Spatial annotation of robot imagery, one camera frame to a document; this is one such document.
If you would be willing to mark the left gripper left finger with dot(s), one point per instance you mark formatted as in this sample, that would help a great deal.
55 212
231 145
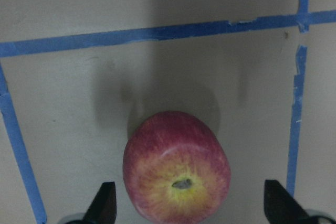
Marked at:
103 207

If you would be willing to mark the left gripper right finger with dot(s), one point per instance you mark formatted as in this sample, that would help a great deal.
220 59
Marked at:
279 206

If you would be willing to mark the red yellow apple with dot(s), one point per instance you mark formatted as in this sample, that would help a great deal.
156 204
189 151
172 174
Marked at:
175 170

